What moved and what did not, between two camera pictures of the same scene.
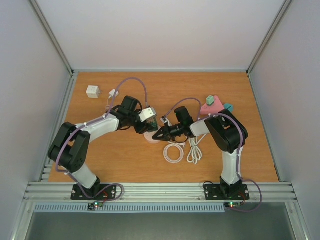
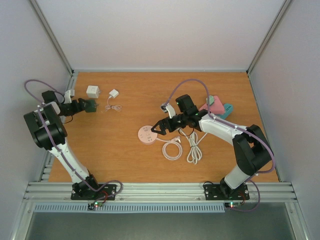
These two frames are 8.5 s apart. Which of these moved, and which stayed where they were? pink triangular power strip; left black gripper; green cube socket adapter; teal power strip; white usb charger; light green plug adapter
Moved: green cube socket adapter; left black gripper
Stayed: light green plug adapter; pink triangular power strip; white usb charger; teal power strip
